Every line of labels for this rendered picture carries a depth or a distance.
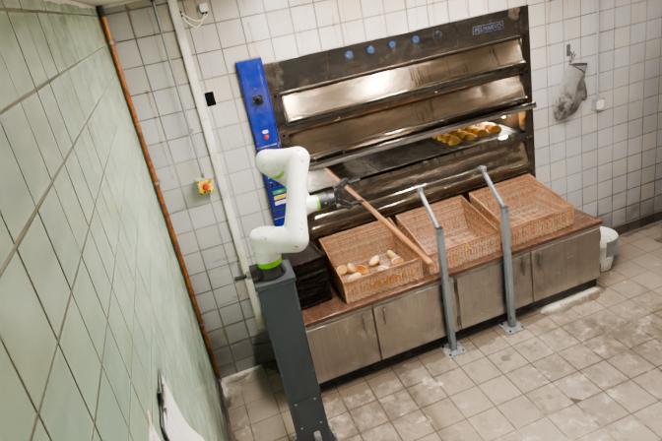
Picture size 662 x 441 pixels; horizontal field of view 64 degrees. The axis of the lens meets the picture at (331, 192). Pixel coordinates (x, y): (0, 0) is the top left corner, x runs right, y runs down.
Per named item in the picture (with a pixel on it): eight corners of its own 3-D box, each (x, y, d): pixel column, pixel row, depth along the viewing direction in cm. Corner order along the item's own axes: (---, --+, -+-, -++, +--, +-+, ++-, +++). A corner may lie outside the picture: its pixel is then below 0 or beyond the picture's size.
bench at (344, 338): (280, 357, 397) (262, 291, 376) (552, 259, 454) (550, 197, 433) (299, 407, 347) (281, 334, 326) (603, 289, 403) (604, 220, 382)
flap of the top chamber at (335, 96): (287, 124, 345) (278, 94, 345) (522, 64, 387) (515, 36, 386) (288, 123, 341) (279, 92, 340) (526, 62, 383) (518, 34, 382)
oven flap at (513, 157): (310, 231, 373) (302, 204, 373) (526, 164, 415) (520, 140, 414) (311, 231, 369) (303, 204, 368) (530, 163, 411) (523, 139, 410)
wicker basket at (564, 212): (469, 224, 413) (466, 192, 403) (530, 204, 427) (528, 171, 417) (509, 249, 369) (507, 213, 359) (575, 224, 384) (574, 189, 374)
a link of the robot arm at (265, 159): (273, 167, 264) (275, 144, 268) (249, 169, 268) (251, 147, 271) (287, 179, 280) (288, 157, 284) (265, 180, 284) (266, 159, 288)
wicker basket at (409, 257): (323, 272, 386) (316, 238, 376) (394, 249, 399) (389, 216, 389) (346, 305, 342) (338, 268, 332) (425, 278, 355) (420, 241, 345)
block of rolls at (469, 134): (415, 131, 461) (414, 125, 459) (463, 118, 472) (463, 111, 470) (451, 147, 406) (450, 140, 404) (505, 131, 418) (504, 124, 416)
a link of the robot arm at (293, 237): (302, 249, 248) (304, 142, 262) (270, 251, 253) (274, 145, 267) (312, 253, 260) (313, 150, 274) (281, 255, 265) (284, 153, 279)
